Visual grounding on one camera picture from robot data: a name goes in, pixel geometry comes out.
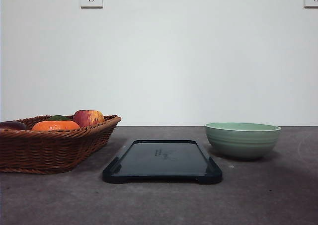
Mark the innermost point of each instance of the dark red apple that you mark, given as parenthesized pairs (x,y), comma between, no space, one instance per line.
(12,125)

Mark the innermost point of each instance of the orange fruit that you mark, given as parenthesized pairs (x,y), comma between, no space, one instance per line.
(55,125)

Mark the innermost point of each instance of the brown wicker basket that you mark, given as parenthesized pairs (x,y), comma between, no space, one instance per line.
(52,152)

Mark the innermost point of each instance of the red yellow apple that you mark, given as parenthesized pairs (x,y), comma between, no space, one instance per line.
(88,117)

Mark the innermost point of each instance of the green lime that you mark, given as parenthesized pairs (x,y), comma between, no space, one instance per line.
(58,118)

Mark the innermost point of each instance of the black rectangular tray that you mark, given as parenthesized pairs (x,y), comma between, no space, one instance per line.
(162,161)

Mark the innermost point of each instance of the green ceramic bowl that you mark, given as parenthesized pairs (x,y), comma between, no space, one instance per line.
(242,139)

